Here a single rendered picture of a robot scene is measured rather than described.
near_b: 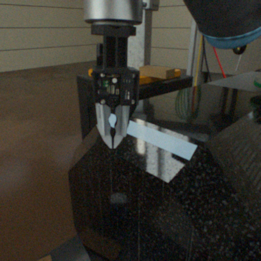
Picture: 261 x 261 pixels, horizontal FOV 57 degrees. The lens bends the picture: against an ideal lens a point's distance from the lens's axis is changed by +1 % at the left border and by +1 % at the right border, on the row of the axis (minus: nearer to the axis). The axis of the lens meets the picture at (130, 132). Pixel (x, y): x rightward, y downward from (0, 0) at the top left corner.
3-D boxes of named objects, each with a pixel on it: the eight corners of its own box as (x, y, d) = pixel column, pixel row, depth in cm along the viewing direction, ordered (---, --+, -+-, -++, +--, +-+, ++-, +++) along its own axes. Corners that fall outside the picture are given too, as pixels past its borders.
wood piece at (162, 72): (138, 74, 152) (139, 66, 150) (147, 72, 159) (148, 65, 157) (165, 78, 140) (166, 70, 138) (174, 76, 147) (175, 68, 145)
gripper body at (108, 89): (90, 109, 37) (88, 22, 32) (91, 98, 45) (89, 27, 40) (140, 109, 38) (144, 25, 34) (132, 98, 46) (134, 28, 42)
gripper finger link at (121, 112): (114, 158, 42) (114, 106, 39) (112, 145, 47) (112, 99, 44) (132, 157, 42) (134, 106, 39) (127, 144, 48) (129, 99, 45)
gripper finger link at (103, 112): (96, 159, 41) (95, 106, 38) (96, 145, 47) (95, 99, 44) (114, 158, 42) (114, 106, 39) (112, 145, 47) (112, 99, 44)
